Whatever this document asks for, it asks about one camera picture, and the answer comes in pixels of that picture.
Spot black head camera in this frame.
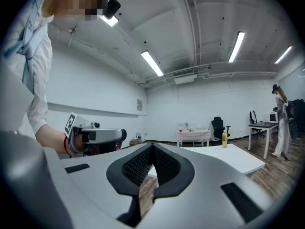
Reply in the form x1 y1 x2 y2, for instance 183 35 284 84
102 0 122 19

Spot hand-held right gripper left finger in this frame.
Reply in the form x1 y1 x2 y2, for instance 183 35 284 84
59 143 156 229

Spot red bracelet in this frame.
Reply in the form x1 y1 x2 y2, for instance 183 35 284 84
63 136 72 158

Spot light blue lanyard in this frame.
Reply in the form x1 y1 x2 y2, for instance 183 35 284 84
4 0 50 62

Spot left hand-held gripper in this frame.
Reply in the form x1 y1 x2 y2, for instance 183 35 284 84
64 112 127 157

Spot cardboard box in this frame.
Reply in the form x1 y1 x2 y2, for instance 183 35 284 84
129 138 146 148

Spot table with checked cloth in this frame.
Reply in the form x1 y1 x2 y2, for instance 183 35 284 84
175 128 212 148

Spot dark top desk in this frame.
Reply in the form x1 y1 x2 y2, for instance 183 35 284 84
248 121 280 160

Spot person's head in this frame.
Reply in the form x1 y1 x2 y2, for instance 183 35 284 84
52 0 107 21

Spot white microwave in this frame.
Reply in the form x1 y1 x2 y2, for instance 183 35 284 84
263 112 279 124

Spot person's white shirt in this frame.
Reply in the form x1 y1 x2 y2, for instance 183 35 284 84
0 0 53 140

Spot white air conditioner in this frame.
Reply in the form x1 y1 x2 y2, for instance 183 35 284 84
173 68 198 85

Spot ceiling light bar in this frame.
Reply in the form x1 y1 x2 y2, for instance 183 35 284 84
274 46 293 64
228 31 245 63
141 51 164 77
100 15 119 27

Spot person's left forearm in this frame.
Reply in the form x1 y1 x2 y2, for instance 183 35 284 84
35 124 69 155

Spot person's left hand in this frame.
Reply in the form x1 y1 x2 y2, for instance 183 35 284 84
73 134 84 152

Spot yellow bottle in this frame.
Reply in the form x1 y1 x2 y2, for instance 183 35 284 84
222 129 229 149

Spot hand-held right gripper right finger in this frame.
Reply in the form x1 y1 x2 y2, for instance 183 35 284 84
142 143 273 229

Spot black office chair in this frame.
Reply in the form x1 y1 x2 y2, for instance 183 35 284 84
211 116 231 141

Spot black high-back chair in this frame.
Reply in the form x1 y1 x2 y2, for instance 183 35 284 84
249 110 265 138

